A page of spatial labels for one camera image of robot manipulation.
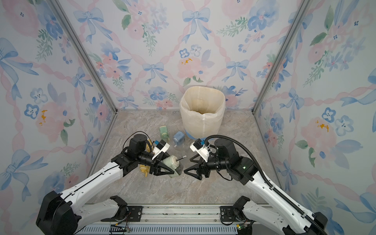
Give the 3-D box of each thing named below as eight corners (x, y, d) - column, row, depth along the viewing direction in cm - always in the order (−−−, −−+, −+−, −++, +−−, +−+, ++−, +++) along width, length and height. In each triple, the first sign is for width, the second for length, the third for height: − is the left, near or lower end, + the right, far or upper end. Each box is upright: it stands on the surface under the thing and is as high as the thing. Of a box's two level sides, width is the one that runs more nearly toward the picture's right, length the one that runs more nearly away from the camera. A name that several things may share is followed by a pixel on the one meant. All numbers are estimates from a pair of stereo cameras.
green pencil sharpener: (161, 142, 104) (160, 135, 97) (161, 132, 109) (159, 125, 103) (169, 141, 104) (168, 134, 98) (168, 131, 110) (167, 124, 103)
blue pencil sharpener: (172, 144, 103) (171, 138, 97) (178, 136, 107) (178, 130, 101) (179, 147, 101) (178, 141, 95) (185, 139, 105) (184, 133, 99)
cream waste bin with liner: (181, 146, 102) (179, 117, 78) (182, 118, 118) (181, 86, 95) (220, 146, 102) (229, 117, 78) (216, 118, 118) (222, 86, 95)
